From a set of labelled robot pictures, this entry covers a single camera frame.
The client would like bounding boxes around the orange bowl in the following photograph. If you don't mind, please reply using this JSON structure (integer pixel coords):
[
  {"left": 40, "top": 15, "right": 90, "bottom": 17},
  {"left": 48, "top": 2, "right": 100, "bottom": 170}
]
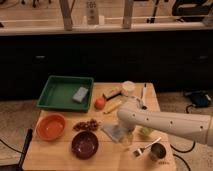
[{"left": 36, "top": 114, "right": 66, "bottom": 141}]

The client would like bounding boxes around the metal cup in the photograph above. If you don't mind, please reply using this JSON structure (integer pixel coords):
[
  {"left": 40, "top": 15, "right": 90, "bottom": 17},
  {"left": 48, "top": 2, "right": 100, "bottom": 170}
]
[{"left": 150, "top": 143, "right": 166, "bottom": 161}]

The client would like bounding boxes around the dark red bowl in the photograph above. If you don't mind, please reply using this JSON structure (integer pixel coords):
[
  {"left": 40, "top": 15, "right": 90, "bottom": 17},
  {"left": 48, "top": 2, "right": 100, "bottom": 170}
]
[{"left": 71, "top": 131, "right": 99, "bottom": 160}]

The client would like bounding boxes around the black cable on floor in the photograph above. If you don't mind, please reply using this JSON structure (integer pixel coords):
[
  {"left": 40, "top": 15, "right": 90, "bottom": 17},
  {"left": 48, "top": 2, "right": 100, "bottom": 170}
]
[{"left": 170, "top": 104, "right": 198, "bottom": 171}]

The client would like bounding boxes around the white cup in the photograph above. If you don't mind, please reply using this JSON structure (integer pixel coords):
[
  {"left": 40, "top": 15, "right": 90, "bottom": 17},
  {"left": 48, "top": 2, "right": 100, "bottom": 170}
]
[{"left": 121, "top": 81, "right": 135, "bottom": 96}]

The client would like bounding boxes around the light green cup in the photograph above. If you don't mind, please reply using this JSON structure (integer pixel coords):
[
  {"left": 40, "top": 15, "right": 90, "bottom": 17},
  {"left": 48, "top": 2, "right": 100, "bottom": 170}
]
[{"left": 139, "top": 127, "right": 153, "bottom": 136}]

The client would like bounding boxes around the black bar left of table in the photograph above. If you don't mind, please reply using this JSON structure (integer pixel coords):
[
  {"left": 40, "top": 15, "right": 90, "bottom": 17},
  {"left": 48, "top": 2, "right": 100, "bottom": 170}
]
[{"left": 18, "top": 129, "right": 33, "bottom": 171}]

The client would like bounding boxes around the grey sponge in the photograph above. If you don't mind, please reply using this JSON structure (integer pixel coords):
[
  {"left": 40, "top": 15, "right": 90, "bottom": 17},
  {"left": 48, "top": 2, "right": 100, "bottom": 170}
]
[{"left": 72, "top": 87, "right": 88, "bottom": 103}]

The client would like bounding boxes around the dark blue object on floor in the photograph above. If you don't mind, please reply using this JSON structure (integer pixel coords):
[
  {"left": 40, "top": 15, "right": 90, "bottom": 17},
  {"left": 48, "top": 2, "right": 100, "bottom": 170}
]
[{"left": 190, "top": 92, "right": 211, "bottom": 107}]

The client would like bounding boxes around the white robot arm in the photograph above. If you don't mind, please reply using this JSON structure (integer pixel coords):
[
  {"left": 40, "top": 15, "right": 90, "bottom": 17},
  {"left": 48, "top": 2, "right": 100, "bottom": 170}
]
[{"left": 117, "top": 98, "right": 213, "bottom": 147}]

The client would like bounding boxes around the green plastic tray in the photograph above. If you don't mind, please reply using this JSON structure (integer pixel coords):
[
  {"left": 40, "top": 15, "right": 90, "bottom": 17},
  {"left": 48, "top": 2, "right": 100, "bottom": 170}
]
[{"left": 37, "top": 75, "right": 94, "bottom": 112}]

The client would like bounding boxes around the grey towel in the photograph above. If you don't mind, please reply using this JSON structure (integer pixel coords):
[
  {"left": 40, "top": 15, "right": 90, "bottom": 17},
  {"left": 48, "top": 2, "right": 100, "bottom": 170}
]
[{"left": 102, "top": 124, "right": 124, "bottom": 143}]

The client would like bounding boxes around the orange tomato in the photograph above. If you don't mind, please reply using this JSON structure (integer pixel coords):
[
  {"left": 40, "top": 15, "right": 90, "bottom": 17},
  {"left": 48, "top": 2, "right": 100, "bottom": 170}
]
[{"left": 94, "top": 97, "right": 106, "bottom": 110}]

